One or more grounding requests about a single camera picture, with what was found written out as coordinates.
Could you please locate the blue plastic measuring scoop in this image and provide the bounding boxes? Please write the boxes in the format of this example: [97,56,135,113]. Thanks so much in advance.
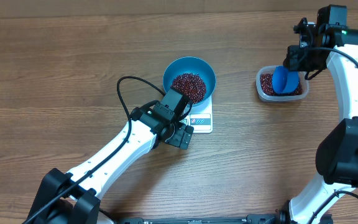
[272,66,300,95]

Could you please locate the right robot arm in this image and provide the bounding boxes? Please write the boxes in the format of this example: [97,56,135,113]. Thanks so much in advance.
[273,4,358,224]

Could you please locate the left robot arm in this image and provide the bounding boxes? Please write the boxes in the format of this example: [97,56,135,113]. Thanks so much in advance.
[25,100,194,223]

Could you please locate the white digital kitchen scale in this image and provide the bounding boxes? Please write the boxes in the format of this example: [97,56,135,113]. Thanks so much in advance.
[181,96,213,134]

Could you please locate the blue metal bowl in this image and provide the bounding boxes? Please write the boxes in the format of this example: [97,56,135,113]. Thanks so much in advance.
[162,57,216,106]

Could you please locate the red adzuki beans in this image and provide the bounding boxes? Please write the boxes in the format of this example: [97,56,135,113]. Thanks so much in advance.
[171,73,206,103]

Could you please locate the clear plastic food container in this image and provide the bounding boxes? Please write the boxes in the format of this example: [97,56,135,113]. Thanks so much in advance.
[255,65,310,103]

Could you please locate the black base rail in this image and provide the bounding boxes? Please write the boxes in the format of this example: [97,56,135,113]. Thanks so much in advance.
[116,214,295,224]

